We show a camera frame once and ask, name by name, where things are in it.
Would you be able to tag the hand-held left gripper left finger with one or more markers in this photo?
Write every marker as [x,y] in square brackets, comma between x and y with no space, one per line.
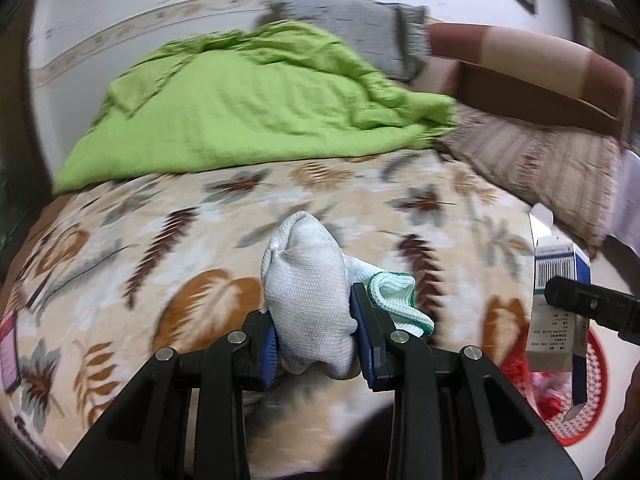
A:
[267,350]

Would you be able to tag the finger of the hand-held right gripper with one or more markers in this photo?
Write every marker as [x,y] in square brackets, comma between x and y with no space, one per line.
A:
[590,305]

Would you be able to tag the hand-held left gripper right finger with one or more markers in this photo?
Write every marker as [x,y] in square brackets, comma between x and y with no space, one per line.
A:
[367,340]

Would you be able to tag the blue and white medicine box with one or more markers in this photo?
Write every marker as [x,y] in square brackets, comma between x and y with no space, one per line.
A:
[555,260]

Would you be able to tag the white sock with green trim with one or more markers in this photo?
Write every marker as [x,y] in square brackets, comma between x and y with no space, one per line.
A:
[305,285]

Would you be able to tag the red plastic basket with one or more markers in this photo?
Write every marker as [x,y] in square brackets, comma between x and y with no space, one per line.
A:
[590,400]

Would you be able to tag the white cloth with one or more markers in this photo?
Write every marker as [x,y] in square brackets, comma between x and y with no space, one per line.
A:
[627,200]

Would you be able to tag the person's dark trouser leg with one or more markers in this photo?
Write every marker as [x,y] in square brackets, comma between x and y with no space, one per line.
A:
[625,420]

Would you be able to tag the brown striped pillow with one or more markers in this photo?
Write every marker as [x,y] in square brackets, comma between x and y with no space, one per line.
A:
[540,170]

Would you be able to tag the leaf print blanket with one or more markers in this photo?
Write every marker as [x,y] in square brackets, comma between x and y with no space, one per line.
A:
[150,220]

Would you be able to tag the green quilt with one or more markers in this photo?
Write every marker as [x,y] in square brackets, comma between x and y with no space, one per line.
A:
[225,110]

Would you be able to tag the smartphone with pink screen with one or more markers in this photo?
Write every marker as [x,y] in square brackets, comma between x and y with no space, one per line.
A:
[9,355]

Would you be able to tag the brown and tan padded headboard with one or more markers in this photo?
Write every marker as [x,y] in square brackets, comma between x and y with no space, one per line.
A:
[525,50]

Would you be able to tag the grey quilted pillow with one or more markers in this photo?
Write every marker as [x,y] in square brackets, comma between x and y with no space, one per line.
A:
[350,25]

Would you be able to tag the wooden door with glass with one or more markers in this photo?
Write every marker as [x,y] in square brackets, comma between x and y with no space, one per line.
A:
[20,85]

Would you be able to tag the dark wooden window frame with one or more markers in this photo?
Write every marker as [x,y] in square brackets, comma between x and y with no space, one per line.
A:
[600,25]

